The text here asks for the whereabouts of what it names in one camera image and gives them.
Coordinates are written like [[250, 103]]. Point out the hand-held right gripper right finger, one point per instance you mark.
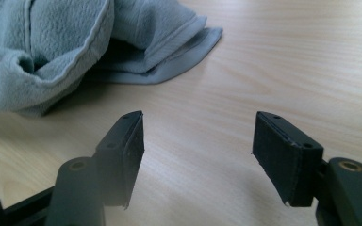
[[289, 160]]

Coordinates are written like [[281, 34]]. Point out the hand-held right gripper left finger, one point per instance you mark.
[[119, 157]]

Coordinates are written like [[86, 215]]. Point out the light blue terry towel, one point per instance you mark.
[[59, 44]]

